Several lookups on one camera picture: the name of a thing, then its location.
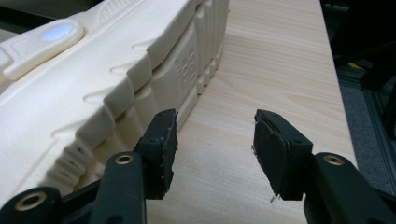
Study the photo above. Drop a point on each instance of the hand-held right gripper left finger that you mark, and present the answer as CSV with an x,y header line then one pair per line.
x,y
158,149

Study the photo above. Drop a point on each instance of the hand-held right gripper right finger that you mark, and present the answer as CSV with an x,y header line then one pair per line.
x,y
277,155

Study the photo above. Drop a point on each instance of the small yellow object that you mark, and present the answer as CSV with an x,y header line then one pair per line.
x,y
356,66

